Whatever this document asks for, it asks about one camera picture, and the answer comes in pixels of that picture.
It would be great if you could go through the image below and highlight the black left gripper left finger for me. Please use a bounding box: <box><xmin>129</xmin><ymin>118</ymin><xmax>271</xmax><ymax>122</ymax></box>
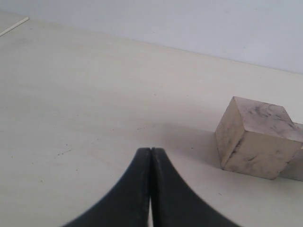
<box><xmin>65</xmin><ymin>148</ymin><xmax>151</xmax><ymax>227</ymax></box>

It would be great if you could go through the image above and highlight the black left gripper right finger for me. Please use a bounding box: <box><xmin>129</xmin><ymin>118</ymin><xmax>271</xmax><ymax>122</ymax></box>
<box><xmin>150</xmin><ymin>148</ymin><xmax>237</xmax><ymax>227</ymax></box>

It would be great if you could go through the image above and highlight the second largest wooden cube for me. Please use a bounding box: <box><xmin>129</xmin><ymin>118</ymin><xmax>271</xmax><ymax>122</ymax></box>
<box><xmin>277</xmin><ymin>121</ymin><xmax>303</xmax><ymax>182</ymax></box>

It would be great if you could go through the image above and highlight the thin white strip on table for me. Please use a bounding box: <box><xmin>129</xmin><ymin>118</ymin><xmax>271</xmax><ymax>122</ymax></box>
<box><xmin>0</xmin><ymin>17</ymin><xmax>29</xmax><ymax>36</ymax></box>

